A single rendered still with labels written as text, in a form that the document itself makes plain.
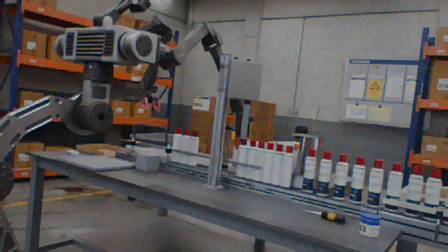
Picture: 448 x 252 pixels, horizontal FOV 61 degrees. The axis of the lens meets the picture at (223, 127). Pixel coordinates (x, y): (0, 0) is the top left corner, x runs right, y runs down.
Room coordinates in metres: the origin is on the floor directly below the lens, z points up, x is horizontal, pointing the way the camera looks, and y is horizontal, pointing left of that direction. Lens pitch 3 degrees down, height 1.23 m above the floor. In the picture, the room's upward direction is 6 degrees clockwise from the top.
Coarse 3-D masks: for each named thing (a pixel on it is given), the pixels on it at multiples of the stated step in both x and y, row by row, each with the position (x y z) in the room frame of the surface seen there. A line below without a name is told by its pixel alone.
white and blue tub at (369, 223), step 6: (360, 216) 1.38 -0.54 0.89; (366, 216) 1.35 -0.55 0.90; (372, 216) 1.36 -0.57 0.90; (378, 216) 1.37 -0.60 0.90; (360, 222) 1.37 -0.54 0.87; (366, 222) 1.35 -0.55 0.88; (372, 222) 1.34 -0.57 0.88; (378, 222) 1.34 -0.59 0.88; (360, 228) 1.37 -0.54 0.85; (366, 228) 1.35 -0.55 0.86; (372, 228) 1.34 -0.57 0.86; (378, 228) 1.35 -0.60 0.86; (366, 234) 1.34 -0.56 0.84; (372, 234) 1.34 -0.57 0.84; (378, 234) 1.35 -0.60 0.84
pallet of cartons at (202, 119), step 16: (208, 96) 5.79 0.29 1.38; (192, 112) 5.92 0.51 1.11; (208, 112) 5.77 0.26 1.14; (256, 112) 5.47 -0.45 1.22; (272, 112) 5.97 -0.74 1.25; (192, 128) 5.90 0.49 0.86; (208, 128) 5.76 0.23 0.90; (256, 128) 5.53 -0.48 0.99; (272, 128) 6.04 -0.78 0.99; (208, 144) 5.74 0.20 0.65; (224, 144) 5.60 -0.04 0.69
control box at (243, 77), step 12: (240, 60) 1.86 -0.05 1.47; (228, 72) 1.87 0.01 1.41; (240, 72) 1.86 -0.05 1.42; (252, 72) 1.88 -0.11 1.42; (228, 84) 1.85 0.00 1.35; (240, 84) 1.86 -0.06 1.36; (252, 84) 1.89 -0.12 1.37; (228, 96) 1.85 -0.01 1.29; (240, 96) 1.87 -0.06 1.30; (252, 96) 1.89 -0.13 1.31
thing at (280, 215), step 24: (72, 168) 2.05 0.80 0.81; (168, 192) 1.67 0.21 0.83; (192, 192) 1.73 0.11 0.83; (216, 192) 1.78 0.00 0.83; (240, 192) 1.84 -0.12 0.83; (384, 192) 2.27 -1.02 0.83; (240, 216) 1.44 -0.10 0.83; (264, 216) 1.45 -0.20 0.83; (288, 216) 1.49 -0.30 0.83; (312, 216) 1.53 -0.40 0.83; (312, 240) 1.27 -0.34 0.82; (336, 240) 1.26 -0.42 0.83; (360, 240) 1.28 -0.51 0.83; (384, 240) 1.31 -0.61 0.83
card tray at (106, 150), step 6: (96, 144) 2.72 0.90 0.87; (102, 144) 2.76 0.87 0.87; (78, 150) 2.57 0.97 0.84; (84, 150) 2.53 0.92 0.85; (90, 150) 2.50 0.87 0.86; (96, 150) 2.46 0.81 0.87; (102, 150) 2.70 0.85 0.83; (108, 150) 2.74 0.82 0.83; (114, 150) 2.75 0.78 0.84; (108, 156) 2.47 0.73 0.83; (114, 156) 2.50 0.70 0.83
